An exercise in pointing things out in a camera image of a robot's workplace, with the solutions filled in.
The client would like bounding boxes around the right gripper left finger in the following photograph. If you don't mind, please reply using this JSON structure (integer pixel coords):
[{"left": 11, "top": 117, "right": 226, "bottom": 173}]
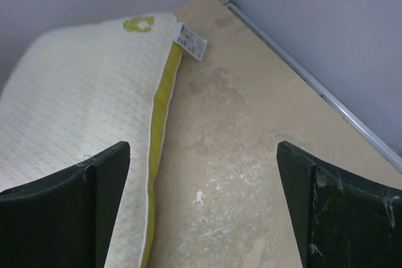
[{"left": 1, "top": 141, "right": 130, "bottom": 267}]

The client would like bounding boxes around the white yellow pillow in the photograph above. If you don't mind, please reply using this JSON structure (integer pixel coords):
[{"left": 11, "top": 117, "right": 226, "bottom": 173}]
[{"left": 0, "top": 13, "right": 210, "bottom": 268}]

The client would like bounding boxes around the aluminium frame rail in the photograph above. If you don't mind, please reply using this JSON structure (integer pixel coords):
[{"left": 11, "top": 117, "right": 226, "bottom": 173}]
[{"left": 218, "top": 0, "right": 401, "bottom": 171}]

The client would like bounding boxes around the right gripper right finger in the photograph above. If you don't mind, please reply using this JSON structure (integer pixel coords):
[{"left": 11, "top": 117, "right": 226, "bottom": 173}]
[{"left": 276, "top": 141, "right": 401, "bottom": 267}]

